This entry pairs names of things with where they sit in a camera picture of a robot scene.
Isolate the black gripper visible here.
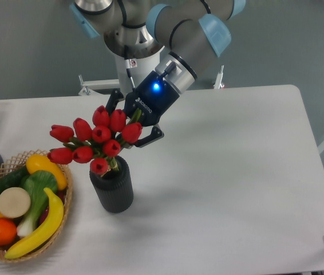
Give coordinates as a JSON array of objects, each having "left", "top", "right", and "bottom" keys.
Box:
[{"left": 105, "top": 71, "right": 180, "bottom": 148}]

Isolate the red tulip bouquet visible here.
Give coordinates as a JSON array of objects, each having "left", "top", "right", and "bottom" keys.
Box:
[{"left": 48, "top": 105, "right": 143, "bottom": 177}]

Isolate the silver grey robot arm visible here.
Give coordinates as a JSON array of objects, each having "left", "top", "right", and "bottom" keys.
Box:
[{"left": 70, "top": 1, "right": 246, "bottom": 147}]

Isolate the dark grey ribbed vase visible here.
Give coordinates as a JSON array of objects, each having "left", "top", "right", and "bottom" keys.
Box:
[{"left": 89, "top": 156, "right": 134, "bottom": 213}]

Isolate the green bok choy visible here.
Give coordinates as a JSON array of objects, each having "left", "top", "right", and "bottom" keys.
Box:
[{"left": 17, "top": 170, "right": 58, "bottom": 238}]

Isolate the yellow banana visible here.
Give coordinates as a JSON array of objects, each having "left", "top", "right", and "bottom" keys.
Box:
[{"left": 5, "top": 187, "right": 64, "bottom": 260}]

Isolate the green cucumber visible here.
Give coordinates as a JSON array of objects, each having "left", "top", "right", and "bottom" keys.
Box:
[{"left": 0, "top": 166, "right": 29, "bottom": 194}]

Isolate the beige round radish slice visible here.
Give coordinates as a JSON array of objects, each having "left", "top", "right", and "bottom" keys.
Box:
[{"left": 0, "top": 187, "right": 31, "bottom": 218}]

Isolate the orange fruit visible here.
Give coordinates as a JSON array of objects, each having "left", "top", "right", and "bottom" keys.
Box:
[{"left": 0, "top": 218, "right": 17, "bottom": 246}]

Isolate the woven wicker basket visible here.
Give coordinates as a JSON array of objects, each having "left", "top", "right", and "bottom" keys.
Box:
[{"left": 0, "top": 148, "right": 74, "bottom": 264}]

